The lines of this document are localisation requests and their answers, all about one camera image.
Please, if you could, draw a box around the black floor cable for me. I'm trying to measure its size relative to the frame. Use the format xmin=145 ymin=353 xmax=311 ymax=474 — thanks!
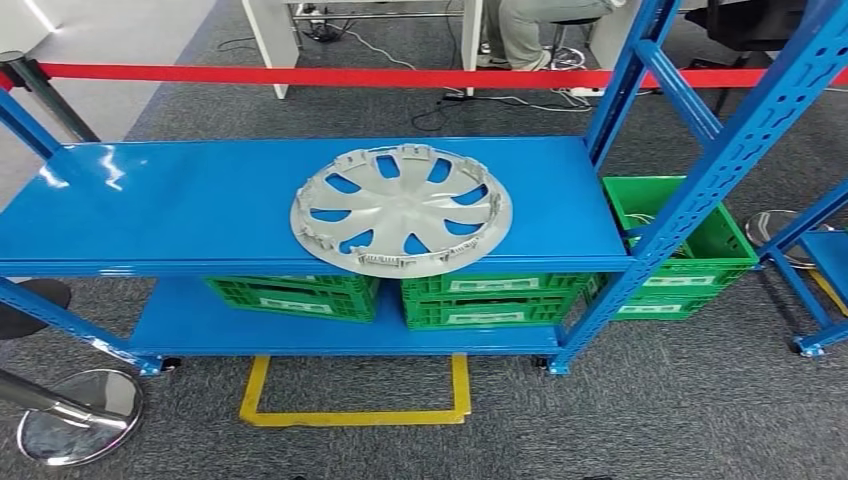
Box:
xmin=410 ymin=89 xmax=480 ymax=132

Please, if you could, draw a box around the black office chair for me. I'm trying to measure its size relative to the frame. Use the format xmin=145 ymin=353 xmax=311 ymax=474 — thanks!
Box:
xmin=685 ymin=0 xmax=811 ymax=118

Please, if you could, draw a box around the black seat chrome stool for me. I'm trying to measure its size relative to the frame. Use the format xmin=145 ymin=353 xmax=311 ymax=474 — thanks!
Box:
xmin=548 ymin=16 xmax=601 ymax=69

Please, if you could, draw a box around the grey wheel hubcap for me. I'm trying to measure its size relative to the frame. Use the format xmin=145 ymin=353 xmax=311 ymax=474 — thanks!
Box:
xmin=290 ymin=143 xmax=513 ymax=280

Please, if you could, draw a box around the black stanchion with black base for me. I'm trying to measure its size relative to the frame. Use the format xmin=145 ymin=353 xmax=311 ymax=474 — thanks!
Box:
xmin=0 ymin=278 xmax=73 ymax=341

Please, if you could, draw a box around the white desk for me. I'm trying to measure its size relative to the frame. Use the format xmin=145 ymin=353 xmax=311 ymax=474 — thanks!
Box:
xmin=241 ymin=0 xmax=485 ymax=101

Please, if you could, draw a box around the yellow floor tape rectangle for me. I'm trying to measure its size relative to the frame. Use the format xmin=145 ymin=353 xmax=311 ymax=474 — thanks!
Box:
xmin=806 ymin=268 xmax=848 ymax=318

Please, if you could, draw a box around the blue metal shelf rack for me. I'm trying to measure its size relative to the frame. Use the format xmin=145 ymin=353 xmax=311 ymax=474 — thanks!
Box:
xmin=755 ymin=178 xmax=848 ymax=359
xmin=0 ymin=0 xmax=848 ymax=378

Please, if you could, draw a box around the long red barrier belt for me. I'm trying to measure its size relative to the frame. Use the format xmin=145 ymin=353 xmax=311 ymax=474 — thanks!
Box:
xmin=36 ymin=61 xmax=848 ymax=91

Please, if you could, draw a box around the white floor cable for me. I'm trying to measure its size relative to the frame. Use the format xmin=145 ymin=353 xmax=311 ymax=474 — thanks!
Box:
xmin=331 ymin=26 xmax=596 ymax=114

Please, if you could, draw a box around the wire harness bundle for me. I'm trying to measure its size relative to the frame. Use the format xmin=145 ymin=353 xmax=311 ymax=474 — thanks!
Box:
xmin=622 ymin=211 xmax=692 ymax=260

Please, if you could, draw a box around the white desk panel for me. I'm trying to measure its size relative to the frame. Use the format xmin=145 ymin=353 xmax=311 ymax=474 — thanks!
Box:
xmin=588 ymin=0 xmax=643 ymax=72

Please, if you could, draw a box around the chrome stanchion with chrome base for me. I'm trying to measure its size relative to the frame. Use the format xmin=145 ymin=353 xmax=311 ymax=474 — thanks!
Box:
xmin=0 ymin=367 xmax=146 ymax=468

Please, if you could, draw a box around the open green plastic crate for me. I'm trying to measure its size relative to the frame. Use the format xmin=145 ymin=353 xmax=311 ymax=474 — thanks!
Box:
xmin=601 ymin=175 xmax=761 ymax=293

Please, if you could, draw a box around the seated person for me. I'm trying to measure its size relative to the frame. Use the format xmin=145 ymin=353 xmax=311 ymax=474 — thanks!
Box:
xmin=476 ymin=0 xmax=627 ymax=73

